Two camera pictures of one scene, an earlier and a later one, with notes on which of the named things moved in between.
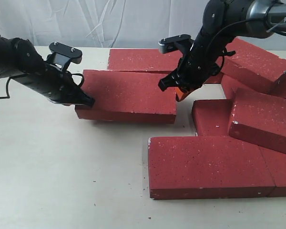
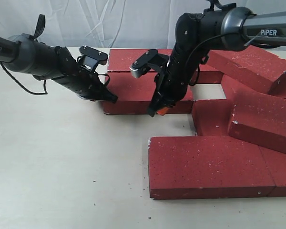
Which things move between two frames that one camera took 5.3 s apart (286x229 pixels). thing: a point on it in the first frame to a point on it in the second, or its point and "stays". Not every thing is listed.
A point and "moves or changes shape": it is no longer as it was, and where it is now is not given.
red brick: x=207 y=167 stays
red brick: x=127 y=96 moves or changes shape
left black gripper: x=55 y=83 to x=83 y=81
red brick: x=252 y=65 stays
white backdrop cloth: x=111 y=24 stays
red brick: x=212 y=117 stays
